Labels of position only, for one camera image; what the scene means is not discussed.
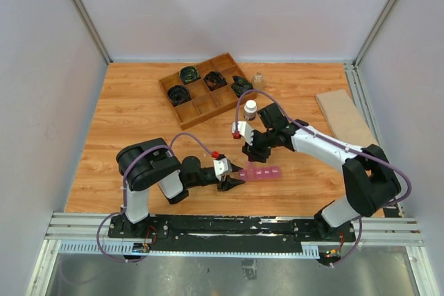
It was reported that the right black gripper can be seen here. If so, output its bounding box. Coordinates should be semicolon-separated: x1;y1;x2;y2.
241;128;277;163

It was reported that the pink weekly pill organizer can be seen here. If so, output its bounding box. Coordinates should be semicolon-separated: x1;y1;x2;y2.
238;166;282;182

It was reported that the white cap pill bottle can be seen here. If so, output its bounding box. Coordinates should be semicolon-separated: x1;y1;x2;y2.
244;100;257;121

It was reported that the clear capsule bottle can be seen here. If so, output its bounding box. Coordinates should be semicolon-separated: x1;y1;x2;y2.
252;72;264;90

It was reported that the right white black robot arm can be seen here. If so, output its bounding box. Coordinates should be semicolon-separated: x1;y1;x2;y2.
232;103;401;241

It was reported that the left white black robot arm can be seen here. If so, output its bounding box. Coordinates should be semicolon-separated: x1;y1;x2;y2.
108;138;246;238

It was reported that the green blue coiled belt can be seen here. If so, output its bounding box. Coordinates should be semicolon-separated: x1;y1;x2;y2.
231;76;253;98

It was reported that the wooden compartment tray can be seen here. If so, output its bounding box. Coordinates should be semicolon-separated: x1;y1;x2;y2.
159;53;251;130

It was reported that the black red coiled belt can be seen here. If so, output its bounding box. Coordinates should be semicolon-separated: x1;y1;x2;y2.
204;71;227;92

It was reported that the light wooden board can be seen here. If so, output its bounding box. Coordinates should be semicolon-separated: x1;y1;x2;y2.
316;89;379;147

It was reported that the green yellow coiled belt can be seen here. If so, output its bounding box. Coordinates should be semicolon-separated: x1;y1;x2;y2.
179;66;200;85

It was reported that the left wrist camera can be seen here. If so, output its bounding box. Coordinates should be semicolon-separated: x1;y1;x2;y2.
213;157;232;180

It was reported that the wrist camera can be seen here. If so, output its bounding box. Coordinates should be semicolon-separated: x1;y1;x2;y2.
213;157;232;180
231;121;254;146

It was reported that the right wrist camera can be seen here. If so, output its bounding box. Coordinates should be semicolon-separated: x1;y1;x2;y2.
231;121;254;146

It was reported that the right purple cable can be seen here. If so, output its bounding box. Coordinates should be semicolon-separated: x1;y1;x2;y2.
230;89;412;269

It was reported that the purple cable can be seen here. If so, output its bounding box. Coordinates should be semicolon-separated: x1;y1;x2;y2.
96;132;220;264
230;89;412;269

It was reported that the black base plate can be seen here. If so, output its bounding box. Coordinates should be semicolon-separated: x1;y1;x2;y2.
109;215;356;250

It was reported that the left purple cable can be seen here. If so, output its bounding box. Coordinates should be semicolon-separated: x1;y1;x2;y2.
96;132;220;264

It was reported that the grey slotted cable duct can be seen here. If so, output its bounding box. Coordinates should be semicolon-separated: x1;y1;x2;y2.
58;241;320;259

